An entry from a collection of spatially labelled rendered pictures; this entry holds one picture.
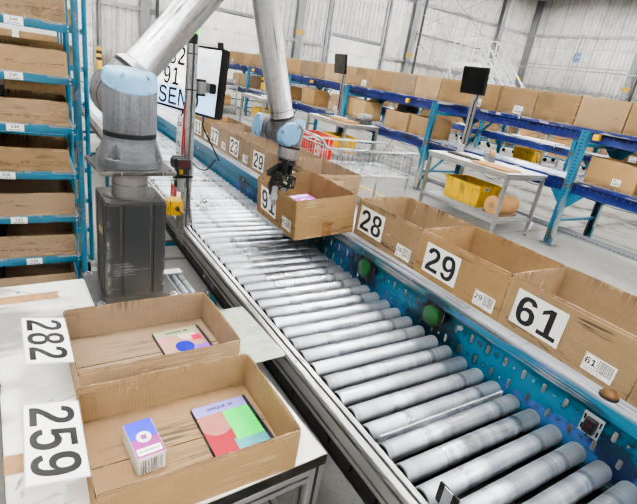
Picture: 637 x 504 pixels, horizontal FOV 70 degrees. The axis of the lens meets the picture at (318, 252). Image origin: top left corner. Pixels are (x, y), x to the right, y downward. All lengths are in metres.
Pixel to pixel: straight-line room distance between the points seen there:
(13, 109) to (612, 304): 2.32
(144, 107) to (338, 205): 0.87
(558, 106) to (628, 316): 5.26
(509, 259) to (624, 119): 4.64
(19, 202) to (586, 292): 2.26
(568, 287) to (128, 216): 1.43
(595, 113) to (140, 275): 5.74
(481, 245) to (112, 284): 1.34
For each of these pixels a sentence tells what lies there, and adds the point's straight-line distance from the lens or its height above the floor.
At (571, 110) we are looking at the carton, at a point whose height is 1.55.
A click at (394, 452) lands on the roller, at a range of 1.16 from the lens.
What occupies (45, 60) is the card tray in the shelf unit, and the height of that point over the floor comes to 1.40.
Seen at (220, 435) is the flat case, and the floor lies 0.77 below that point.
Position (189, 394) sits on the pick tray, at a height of 0.77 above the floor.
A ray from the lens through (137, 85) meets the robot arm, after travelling 1.43.
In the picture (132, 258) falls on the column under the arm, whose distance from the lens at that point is 1.54.
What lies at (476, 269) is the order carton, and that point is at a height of 1.01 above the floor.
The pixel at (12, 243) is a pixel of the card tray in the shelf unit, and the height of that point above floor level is 0.61.
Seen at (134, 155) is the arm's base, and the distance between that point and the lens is 1.45.
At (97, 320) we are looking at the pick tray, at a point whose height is 0.80.
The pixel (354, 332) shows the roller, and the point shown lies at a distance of 1.53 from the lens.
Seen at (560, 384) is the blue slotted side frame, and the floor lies 0.86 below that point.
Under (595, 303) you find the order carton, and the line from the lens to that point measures 1.70.
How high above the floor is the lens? 1.52
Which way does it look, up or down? 21 degrees down
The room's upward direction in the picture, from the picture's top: 9 degrees clockwise
